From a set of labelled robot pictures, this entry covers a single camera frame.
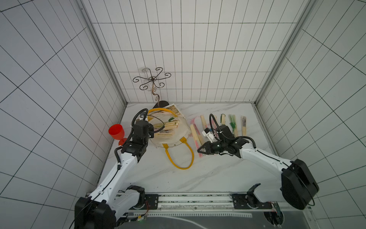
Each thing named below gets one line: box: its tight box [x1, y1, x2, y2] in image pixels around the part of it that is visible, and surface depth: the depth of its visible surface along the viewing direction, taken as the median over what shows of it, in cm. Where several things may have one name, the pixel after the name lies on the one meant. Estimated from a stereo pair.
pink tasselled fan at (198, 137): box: [190, 116, 205, 158], surface depth 82 cm
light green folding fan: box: [220, 113, 226, 126], surface depth 112 cm
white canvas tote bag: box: [148, 104, 194, 170], surface depth 94 cm
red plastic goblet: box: [108, 124, 128, 146], surface depth 85 cm
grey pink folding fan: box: [240, 115, 247, 136], surface depth 106 cm
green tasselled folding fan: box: [228, 114, 239, 138], surface depth 108 cm
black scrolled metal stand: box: [132, 67, 172, 109], surface depth 94 cm
